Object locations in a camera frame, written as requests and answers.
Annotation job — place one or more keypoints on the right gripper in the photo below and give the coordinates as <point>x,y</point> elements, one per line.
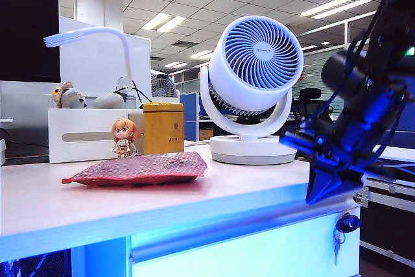
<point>363,127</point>

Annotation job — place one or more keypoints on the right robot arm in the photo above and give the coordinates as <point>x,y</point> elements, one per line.
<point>343,69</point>

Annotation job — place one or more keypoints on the keys with blue fob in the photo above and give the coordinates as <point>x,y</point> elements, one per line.
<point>348,223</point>

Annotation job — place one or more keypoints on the black aluminium flight case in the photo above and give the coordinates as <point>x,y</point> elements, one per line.
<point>389,225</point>

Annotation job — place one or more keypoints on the white flat board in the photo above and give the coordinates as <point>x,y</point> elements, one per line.
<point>402,153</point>

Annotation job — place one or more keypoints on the black office chair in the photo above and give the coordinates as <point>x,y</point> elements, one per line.
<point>309,95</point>

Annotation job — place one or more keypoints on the white desk fan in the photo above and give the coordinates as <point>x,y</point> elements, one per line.
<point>256,50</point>

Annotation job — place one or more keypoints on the blue office partition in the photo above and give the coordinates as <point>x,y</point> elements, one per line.
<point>189,111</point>

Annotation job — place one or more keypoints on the fluorescent ceiling light panel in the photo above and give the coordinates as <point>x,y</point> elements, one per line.
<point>163,22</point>
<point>334,6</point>

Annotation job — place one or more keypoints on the yellow bamboo canister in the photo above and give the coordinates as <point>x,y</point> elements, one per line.
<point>162,127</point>

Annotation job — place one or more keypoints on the red mesh zipper pouch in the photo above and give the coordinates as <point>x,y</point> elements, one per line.
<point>142,168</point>

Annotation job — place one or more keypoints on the small white background fan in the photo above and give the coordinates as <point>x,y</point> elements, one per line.
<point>162,84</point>

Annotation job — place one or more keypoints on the orange haired anime figurine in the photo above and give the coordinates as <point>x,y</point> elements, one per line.
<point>122,131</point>

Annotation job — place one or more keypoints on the white gooseneck desk lamp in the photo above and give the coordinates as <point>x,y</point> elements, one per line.
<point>124,46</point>

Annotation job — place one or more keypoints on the white tissue box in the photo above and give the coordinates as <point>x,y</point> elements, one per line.
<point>81,121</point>

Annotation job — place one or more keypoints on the white tall cabinet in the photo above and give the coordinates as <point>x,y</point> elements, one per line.
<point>94,63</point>

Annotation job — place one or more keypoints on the grey plush toy yellow flower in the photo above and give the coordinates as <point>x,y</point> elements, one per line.
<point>71,98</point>

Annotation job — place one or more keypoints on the white desk divider panel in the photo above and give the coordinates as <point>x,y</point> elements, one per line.
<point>24,111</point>

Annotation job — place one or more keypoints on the black monitor screen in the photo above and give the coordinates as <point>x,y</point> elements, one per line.
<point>29,24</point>

